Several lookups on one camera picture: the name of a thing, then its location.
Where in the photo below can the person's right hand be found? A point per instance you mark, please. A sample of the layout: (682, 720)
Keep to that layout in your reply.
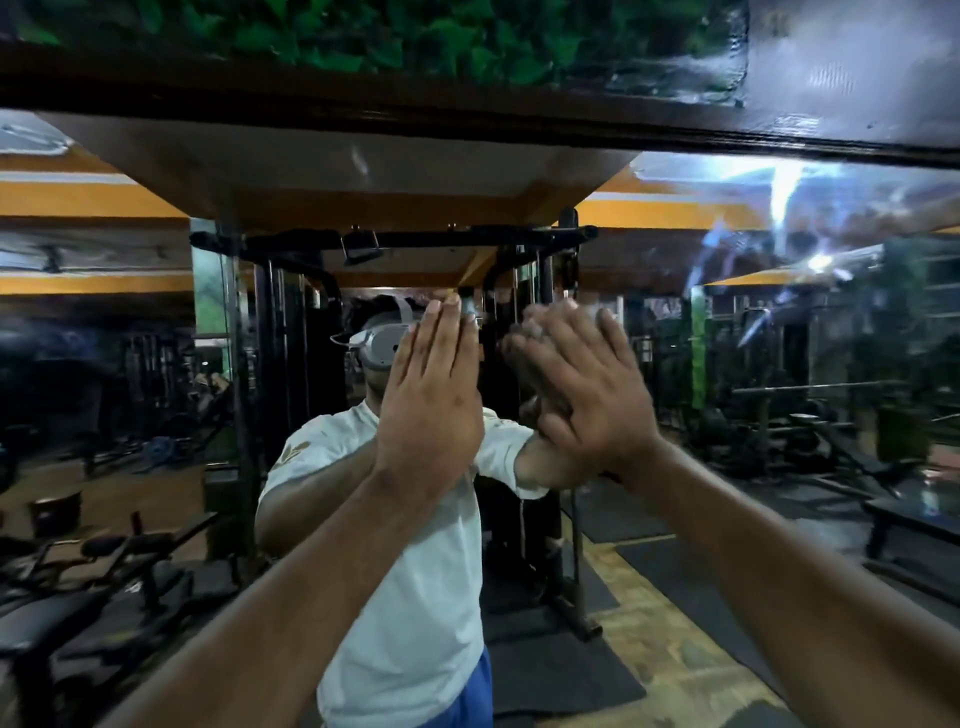
(600, 409)

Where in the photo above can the person's left hand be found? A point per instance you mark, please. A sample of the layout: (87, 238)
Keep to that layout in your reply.
(429, 420)

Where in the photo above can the person's right fingers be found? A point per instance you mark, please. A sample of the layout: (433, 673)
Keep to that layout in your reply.
(566, 345)

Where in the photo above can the person's left middle finger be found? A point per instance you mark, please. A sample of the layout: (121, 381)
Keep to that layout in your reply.
(447, 334)

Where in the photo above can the person's left little finger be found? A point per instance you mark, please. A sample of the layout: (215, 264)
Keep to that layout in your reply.
(400, 356)

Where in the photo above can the person's right forearm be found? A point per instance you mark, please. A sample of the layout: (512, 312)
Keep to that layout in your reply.
(787, 592)

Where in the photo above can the person's left forearm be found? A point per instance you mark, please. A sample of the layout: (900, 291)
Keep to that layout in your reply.
(300, 600)

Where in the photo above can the white head-worn headset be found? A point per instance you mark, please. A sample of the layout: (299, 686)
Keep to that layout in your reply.
(382, 341)

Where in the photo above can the green pillar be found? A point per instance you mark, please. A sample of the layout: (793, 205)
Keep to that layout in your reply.
(698, 345)

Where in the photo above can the blue weight plate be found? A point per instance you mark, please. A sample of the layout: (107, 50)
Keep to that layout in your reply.
(159, 450)

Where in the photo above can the white t-shirt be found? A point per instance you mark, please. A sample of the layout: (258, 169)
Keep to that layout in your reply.
(420, 615)

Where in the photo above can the black rubber floor mat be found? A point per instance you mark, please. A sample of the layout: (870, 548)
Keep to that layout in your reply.
(690, 592)
(562, 671)

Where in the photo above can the black incline bench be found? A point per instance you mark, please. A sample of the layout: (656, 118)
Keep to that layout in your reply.
(855, 450)

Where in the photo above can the green artificial leaf panel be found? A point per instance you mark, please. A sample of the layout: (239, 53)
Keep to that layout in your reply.
(375, 34)

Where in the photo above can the dark wooden beam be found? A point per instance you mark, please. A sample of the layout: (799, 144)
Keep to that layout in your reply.
(225, 94)

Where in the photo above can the blue shorts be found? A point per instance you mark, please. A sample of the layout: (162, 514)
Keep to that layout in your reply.
(472, 701)

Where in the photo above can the black weight bench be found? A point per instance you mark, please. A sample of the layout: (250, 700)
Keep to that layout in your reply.
(97, 592)

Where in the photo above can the black flat bench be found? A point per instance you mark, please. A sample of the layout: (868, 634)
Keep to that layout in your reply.
(911, 521)

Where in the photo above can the large wall mirror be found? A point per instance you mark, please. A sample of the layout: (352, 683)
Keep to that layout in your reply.
(750, 450)

